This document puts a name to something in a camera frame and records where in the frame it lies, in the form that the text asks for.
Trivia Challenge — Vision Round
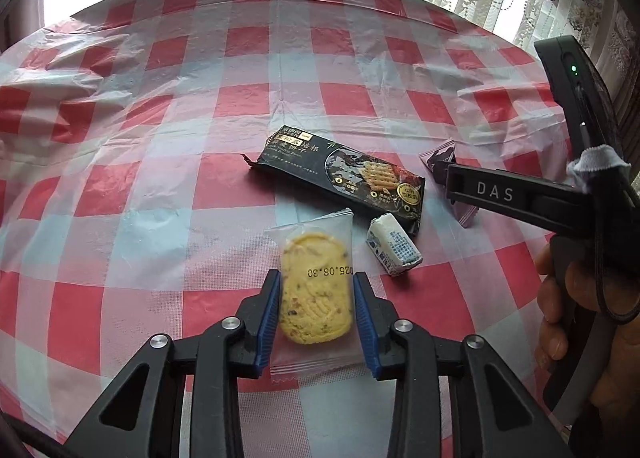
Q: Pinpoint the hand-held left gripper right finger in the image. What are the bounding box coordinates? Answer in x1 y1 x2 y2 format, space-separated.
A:
352 273 576 458

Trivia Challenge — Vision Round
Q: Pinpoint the clear cookie packet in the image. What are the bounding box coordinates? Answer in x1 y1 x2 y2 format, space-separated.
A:
264 210 371 381

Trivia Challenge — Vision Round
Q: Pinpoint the person's right hand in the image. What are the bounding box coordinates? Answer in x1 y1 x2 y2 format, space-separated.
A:
534 240 640 419

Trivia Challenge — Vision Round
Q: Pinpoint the small purple snack packet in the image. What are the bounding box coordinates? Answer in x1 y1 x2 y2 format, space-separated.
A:
419 139 478 229

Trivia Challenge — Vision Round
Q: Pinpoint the brown patterned curtain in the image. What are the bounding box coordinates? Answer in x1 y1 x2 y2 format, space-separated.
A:
597 8 640 149

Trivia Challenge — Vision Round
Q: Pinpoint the black cracker packet with picture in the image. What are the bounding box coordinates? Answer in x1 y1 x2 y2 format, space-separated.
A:
241 125 427 237

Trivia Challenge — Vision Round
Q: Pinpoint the black cable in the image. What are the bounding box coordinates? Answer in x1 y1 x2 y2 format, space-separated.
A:
592 218 640 326

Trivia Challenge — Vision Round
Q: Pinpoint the red white checked tablecloth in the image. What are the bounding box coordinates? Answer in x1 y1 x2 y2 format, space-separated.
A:
0 0 577 445

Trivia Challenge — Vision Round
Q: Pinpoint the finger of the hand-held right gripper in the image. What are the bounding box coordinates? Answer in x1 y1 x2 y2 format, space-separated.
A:
429 159 453 190

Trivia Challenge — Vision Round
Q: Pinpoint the small white candy packet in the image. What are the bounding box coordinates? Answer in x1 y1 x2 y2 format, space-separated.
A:
366 214 423 276

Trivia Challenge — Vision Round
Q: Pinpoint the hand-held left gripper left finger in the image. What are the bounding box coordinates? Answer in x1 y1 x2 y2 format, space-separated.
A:
65 269 282 458

